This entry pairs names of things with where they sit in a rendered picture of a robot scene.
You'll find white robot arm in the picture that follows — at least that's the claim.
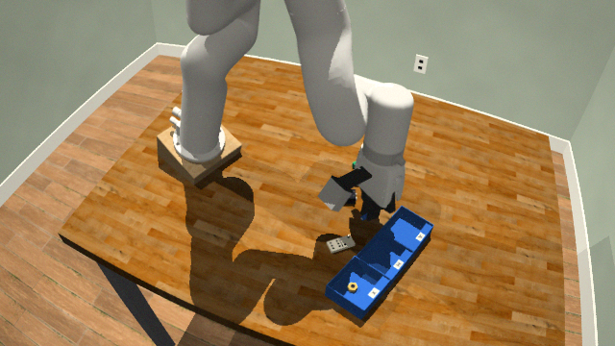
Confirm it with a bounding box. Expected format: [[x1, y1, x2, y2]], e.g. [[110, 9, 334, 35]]
[[169, 0, 414, 212]]

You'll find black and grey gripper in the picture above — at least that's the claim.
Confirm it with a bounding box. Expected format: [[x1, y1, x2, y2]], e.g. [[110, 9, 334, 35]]
[[354, 144, 406, 221]]

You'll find white domino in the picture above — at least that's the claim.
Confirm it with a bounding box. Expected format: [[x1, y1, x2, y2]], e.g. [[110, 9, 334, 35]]
[[327, 235, 355, 253]]

